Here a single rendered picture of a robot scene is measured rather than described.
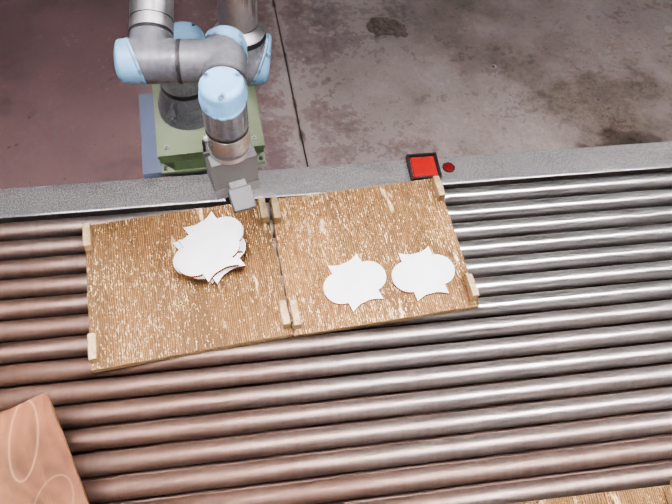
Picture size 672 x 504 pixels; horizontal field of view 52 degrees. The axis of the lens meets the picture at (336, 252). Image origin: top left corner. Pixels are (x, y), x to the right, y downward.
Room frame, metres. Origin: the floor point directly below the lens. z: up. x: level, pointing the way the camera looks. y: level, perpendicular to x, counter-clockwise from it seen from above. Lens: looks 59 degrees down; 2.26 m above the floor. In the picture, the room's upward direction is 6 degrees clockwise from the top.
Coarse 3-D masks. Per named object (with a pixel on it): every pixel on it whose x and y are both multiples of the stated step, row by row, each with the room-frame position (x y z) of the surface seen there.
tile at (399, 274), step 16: (400, 256) 0.79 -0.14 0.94; (416, 256) 0.79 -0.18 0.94; (432, 256) 0.80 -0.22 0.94; (400, 272) 0.75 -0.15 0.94; (416, 272) 0.75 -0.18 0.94; (432, 272) 0.76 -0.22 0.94; (448, 272) 0.76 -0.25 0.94; (400, 288) 0.71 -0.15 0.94; (416, 288) 0.71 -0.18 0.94; (432, 288) 0.72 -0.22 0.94
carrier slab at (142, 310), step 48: (96, 240) 0.75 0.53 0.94; (144, 240) 0.76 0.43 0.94; (96, 288) 0.63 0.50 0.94; (144, 288) 0.64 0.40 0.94; (192, 288) 0.66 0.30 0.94; (240, 288) 0.67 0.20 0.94; (144, 336) 0.54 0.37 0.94; (192, 336) 0.55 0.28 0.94; (240, 336) 0.56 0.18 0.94; (288, 336) 0.57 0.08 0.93
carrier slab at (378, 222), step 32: (352, 192) 0.95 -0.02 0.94; (384, 192) 0.96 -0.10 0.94; (416, 192) 0.97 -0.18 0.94; (288, 224) 0.85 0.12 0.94; (320, 224) 0.85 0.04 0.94; (352, 224) 0.86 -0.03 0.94; (384, 224) 0.87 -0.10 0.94; (416, 224) 0.88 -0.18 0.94; (448, 224) 0.89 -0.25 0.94; (288, 256) 0.76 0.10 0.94; (320, 256) 0.77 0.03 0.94; (352, 256) 0.78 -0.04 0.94; (384, 256) 0.79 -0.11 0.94; (448, 256) 0.81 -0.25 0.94; (288, 288) 0.68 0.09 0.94; (320, 288) 0.69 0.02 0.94; (384, 288) 0.71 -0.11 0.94; (448, 288) 0.72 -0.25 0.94; (320, 320) 0.61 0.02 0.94; (352, 320) 0.62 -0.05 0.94; (384, 320) 0.63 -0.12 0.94
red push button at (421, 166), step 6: (426, 156) 1.09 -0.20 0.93; (432, 156) 1.09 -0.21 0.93; (414, 162) 1.07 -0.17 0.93; (420, 162) 1.07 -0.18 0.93; (426, 162) 1.07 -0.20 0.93; (432, 162) 1.08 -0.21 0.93; (414, 168) 1.05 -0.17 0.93; (420, 168) 1.05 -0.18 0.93; (426, 168) 1.06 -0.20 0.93; (432, 168) 1.06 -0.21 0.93; (414, 174) 1.03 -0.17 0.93; (420, 174) 1.04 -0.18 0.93; (426, 174) 1.04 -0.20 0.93; (432, 174) 1.04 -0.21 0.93
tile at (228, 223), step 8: (208, 216) 0.82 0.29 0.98; (200, 224) 0.79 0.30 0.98; (208, 224) 0.80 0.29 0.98; (216, 224) 0.80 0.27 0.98; (224, 224) 0.80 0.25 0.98; (232, 224) 0.80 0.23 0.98; (240, 224) 0.81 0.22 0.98; (192, 232) 0.77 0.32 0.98; (240, 232) 0.78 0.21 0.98; (240, 240) 0.77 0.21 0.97; (240, 248) 0.74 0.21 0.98
